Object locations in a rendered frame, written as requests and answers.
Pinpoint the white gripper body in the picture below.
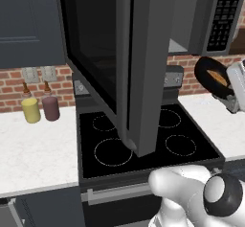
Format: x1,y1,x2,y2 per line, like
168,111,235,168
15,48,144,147
225,60,245,104

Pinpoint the golden waffle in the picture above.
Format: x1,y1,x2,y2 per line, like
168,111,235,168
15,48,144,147
206,69,229,87

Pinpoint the black bowl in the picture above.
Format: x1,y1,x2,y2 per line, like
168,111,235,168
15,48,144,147
193,56,236,101

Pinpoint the dark grey microwave oven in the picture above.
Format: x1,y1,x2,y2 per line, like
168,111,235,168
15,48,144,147
167,0,245,58

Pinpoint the dark grey microwave door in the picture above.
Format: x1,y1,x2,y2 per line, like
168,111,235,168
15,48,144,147
57,0,178,158

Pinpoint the dark oven door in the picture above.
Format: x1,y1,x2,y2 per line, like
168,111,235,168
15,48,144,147
79,186,167,227

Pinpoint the dark blue base cupboard door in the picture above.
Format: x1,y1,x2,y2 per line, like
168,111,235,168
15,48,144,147
13,186,86,227

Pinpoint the dark blue base cupboard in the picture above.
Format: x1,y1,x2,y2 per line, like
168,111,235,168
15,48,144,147
223,158,245,176

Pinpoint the black hob stove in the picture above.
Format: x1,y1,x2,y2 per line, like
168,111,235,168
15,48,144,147
72,64,226,191

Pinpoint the maroon squeeze bottle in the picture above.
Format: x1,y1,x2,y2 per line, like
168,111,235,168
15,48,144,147
41,79,61,123

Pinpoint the yellow squeeze bottle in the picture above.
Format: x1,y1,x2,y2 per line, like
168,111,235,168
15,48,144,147
20,81,42,125

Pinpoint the grey microwave door handle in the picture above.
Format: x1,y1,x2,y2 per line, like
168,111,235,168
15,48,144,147
115,0,139,152

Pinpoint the grey oven door handle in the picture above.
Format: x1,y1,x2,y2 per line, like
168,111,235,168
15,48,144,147
80,182,155,207

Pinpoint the grey wall socket plate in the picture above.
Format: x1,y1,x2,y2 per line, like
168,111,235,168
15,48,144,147
39,65,58,82
21,66,40,84

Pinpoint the dark blue wall cupboard door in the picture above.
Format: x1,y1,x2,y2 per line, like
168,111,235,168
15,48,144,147
0,0,67,70

